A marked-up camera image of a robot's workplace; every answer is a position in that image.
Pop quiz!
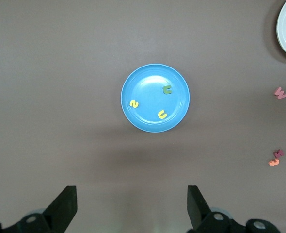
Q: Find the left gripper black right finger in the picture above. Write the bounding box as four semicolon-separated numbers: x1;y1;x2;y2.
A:
188;185;215;231

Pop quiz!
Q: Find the brown table cover mat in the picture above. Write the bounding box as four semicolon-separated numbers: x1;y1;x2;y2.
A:
0;0;286;233

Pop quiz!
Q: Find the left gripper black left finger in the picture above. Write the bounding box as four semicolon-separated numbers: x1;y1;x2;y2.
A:
43;185;78;233

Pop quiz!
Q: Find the pink foam letter W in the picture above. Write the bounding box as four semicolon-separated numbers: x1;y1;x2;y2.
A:
273;86;286;100

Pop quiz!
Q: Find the blue plate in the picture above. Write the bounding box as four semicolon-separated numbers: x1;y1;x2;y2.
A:
120;63;191;133

